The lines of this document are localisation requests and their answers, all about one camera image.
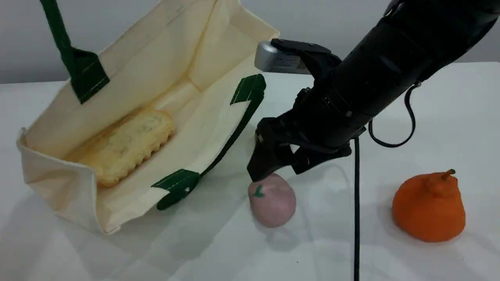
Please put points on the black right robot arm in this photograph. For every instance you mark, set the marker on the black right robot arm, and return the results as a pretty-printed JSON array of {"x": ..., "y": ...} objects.
[{"x": 410, "y": 39}]

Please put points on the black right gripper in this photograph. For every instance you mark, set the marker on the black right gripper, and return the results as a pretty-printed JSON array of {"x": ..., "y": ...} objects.
[{"x": 320, "y": 121}]

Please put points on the orange tangerine with stem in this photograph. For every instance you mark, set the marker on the orange tangerine with stem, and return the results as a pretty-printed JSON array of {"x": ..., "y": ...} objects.
[{"x": 427, "y": 208}]

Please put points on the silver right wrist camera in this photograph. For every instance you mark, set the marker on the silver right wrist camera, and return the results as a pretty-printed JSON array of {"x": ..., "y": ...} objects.
[{"x": 269, "y": 58}]

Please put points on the long ridged bread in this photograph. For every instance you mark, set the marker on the long ridged bread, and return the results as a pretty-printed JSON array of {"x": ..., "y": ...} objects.
[{"x": 125, "y": 146}]

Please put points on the pink peach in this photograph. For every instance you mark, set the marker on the pink peach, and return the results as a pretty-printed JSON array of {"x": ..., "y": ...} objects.
[{"x": 275, "y": 205}]

